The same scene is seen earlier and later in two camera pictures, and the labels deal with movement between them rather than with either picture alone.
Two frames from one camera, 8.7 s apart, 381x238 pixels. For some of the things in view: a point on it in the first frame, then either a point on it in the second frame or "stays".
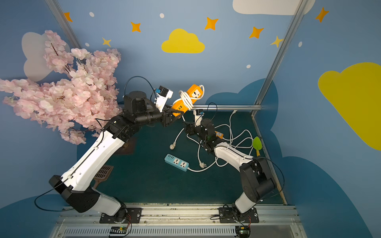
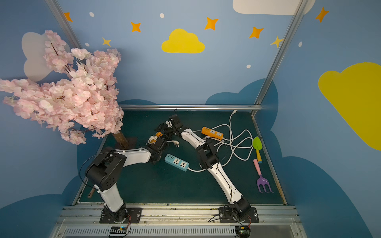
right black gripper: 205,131 -> 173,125
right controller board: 243,231 stays
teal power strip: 177,162 stays
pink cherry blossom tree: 77,106 stays
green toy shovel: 257,145 stays
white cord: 187,100 -> 152,139
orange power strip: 195,91 -> 158,134
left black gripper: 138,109 -> 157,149
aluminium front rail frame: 280,221 stays
